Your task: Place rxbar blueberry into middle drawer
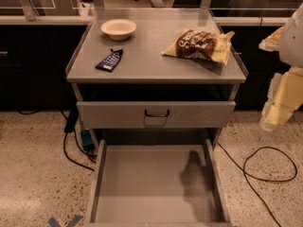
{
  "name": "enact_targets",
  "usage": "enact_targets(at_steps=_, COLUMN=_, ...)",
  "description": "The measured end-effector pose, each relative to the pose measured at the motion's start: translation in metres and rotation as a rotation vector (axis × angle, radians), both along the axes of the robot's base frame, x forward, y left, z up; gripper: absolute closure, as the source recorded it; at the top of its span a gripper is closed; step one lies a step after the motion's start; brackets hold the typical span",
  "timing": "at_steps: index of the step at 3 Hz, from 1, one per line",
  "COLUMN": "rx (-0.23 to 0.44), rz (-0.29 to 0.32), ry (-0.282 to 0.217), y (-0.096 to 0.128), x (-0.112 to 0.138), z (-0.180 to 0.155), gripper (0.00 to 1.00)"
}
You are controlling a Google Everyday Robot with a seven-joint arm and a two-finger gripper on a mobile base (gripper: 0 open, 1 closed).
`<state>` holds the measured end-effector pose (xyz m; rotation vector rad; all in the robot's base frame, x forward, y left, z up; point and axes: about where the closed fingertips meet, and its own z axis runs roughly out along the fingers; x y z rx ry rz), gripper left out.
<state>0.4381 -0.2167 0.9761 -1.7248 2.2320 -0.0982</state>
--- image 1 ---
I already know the blue tape cross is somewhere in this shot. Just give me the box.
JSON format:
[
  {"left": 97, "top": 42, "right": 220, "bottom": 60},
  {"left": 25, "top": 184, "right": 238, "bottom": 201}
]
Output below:
[{"left": 47, "top": 215, "right": 82, "bottom": 227}]

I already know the black floor cable right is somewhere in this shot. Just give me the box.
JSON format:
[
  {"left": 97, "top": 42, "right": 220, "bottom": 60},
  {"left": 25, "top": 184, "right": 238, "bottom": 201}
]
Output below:
[{"left": 217, "top": 141, "right": 298, "bottom": 227}]

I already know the black floor cable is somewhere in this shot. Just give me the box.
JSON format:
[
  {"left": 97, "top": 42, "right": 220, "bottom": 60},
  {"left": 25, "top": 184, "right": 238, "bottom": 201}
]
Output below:
[
  {"left": 15, "top": 109, "right": 98, "bottom": 172},
  {"left": 217, "top": 141, "right": 298, "bottom": 227}
]

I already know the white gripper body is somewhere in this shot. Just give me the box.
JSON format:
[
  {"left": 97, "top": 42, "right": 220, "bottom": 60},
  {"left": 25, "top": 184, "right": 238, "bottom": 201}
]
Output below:
[{"left": 279, "top": 4, "right": 303, "bottom": 67}]

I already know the grey open bottom drawer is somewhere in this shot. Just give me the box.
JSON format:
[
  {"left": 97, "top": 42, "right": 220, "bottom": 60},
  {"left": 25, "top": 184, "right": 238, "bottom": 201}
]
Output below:
[{"left": 85, "top": 141, "right": 232, "bottom": 227}]

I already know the blue power adapter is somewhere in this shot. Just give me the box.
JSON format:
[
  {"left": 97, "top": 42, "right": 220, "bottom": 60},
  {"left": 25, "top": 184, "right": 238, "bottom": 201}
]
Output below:
[{"left": 80, "top": 130, "right": 94, "bottom": 150}]

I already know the black drawer handle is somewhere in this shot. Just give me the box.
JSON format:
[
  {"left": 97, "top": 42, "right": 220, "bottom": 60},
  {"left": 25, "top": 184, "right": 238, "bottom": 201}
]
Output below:
[{"left": 144, "top": 110, "right": 170, "bottom": 118}]

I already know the black floor cable left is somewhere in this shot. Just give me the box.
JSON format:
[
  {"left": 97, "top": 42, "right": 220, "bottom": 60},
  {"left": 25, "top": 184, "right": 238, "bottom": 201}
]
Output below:
[{"left": 15, "top": 109, "right": 98, "bottom": 172}]

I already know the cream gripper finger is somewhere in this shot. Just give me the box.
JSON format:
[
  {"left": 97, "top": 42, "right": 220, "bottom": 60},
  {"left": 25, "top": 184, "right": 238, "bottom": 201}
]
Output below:
[
  {"left": 258, "top": 26, "right": 283, "bottom": 52},
  {"left": 259, "top": 67, "right": 303, "bottom": 131}
]

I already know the blue rxbar blueberry bar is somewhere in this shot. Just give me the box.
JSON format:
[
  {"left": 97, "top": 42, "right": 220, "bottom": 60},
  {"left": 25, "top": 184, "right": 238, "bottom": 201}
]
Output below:
[{"left": 95, "top": 49, "right": 123, "bottom": 73}]

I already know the grey metal drawer cabinet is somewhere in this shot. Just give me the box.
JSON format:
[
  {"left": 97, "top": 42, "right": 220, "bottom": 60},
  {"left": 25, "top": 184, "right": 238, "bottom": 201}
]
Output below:
[{"left": 64, "top": 7, "right": 249, "bottom": 149}]

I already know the grey middle drawer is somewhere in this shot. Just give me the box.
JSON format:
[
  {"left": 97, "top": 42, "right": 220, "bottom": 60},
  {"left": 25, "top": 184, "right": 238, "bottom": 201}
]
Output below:
[{"left": 77, "top": 101, "right": 236, "bottom": 129}]

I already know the brown yellow chip bag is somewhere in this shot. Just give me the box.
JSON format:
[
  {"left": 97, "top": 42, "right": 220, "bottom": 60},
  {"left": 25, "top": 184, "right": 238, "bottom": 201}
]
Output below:
[{"left": 161, "top": 28, "right": 235, "bottom": 65}]

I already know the black power plug block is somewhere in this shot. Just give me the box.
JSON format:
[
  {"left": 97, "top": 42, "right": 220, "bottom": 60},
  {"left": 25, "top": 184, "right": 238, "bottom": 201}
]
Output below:
[{"left": 64, "top": 107, "right": 79, "bottom": 133}]

